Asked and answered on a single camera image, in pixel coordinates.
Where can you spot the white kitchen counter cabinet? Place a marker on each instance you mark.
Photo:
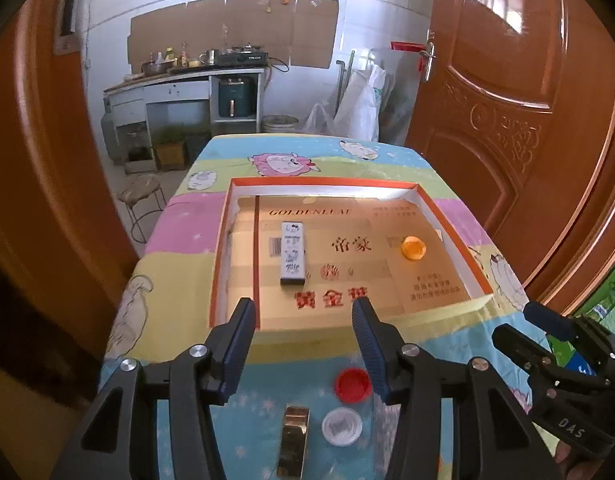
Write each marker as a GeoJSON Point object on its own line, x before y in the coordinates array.
{"type": "Point", "coordinates": [189, 102]}

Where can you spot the green and blue carton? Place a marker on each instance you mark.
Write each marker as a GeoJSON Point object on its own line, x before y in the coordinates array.
{"type": "Point", "coordinates": [599, 307]}

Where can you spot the round metal stool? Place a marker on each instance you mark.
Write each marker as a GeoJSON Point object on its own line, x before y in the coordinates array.
{"type": "Point", "coordinates": [139, 188]}

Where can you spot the red bottle cap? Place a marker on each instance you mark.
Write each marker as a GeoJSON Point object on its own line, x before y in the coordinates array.
{"type": "Point", "coordinates": [352, 385]}

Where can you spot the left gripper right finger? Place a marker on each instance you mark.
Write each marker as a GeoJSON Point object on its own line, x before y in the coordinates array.
{"type": "Point", "coordinates": [402, 374]}

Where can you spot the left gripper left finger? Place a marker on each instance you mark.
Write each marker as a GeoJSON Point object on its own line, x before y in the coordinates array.
{"type": "Point", "coordinates": [204, 375]}

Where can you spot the black gas stove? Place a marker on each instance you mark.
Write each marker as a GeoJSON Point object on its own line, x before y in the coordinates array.
{"type": "Point", "coordinates": [242, 57]}

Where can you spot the person right hand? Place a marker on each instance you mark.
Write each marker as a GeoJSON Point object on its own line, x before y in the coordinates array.
{"type": "Point", "coordinates": [574, 466]}

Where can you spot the plain orange bottle cap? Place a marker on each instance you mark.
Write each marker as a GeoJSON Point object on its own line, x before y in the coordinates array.
{"type": "Point", "coordinates": [413, 248]}

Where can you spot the dark green air fryer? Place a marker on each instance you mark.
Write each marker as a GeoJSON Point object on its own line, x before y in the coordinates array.
{"type": "Point", "coordinates": [236, 97]}

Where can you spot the clear patterned plastic tube box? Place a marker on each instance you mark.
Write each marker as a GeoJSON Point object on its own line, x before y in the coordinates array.
{"type": "Point", "coordinates": [385, 421]}

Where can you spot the gold rectangular box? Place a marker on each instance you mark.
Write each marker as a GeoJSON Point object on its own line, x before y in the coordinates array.
{"type": "Point", "coordinates": [293, 443]}

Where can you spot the white bottle cap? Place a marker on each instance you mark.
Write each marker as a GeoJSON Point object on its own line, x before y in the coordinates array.
{"type": "Point", "coordinates": [342, 427]}

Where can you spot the cardboard wall sheets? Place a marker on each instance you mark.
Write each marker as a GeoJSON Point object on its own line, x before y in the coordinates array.
{"type": "Point", "coordinates": [298, 32]}

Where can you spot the white cartoon printed box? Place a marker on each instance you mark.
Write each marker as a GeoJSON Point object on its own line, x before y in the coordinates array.
{"type": "Point", "coordinates": [293, 253]}

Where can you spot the shallow orange-rimmed cardboard tray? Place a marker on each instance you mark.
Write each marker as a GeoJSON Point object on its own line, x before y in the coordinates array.
{"type": "Point", "coordinates": [353, 230]}

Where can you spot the white plastic sacks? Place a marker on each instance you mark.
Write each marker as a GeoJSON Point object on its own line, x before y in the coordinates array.
{"type": "Point", "coordinates": [358, 111]}

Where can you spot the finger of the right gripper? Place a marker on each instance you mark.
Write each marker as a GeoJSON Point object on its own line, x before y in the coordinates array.
{"type": "Point", "coordinates": [535, 360]}
{"type": "Point", "coordinates": [551, 322]}

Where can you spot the brown wooden door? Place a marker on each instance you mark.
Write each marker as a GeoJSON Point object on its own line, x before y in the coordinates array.
{"type": "Point", "coordinates": [517, 115]}

